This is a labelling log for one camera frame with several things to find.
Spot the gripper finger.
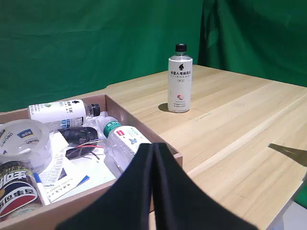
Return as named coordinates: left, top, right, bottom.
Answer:
left=55, top=143, right=154, bottom=230
left=153, top=142, right=259, bottom=230

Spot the white bottle with lychee print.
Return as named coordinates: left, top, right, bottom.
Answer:
left=167, top=43, right=194, bottom=113

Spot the clear water bottle green cap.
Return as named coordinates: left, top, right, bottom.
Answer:
left=97, top=116, right=152, bottom=179

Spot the brown cardboard box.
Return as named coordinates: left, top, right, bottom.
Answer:
left=0, top=93, right=184, bottom=230

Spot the white bottle with green leaf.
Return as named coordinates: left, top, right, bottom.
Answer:
left=28, top=99, right=101, bottom=131

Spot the white booklet with blue corner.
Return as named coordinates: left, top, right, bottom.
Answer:
left=44, top=157, right=118, bottom=202

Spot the black glossy plastic piece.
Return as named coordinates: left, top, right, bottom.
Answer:
left=57, top=126, right=99, bottom=146
left=65, top=146, right=96, bottom=161

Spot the white printed paper leaflet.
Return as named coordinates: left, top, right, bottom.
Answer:
left=38, top=148, right=73, bottom=185

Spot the dark Pepsi label can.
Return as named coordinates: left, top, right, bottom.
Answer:
left=0, top=161, right=46, bottom=219

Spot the clear packing tape roll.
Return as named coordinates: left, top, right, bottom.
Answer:
left=0, top=119, right=52, bottom=173

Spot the thin red wire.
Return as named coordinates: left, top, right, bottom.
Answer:
left=76, top=142, right=105, bottom=150

